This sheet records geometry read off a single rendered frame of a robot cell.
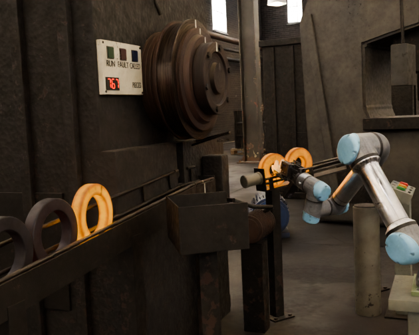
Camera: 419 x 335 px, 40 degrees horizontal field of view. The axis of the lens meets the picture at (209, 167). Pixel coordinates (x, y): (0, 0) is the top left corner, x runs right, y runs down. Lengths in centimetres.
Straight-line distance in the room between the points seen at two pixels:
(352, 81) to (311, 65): 38
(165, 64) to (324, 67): 296
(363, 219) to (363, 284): 31
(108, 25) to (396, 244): 125
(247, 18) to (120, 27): 928
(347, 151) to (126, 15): 96
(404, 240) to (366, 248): 71
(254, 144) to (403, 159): 674
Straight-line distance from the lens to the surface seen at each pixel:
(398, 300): 218
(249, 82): 1124
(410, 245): 210
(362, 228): 278
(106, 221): 177
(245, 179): 262
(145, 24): 229
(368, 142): 227
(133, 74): 213
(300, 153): 280
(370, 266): 282
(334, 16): 497
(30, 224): 151
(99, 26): 202
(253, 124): 1121
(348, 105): 487
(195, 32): 228
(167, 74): 212
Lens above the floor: 98
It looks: 5 degrees down
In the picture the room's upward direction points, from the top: 3 degrees counter-clockwise
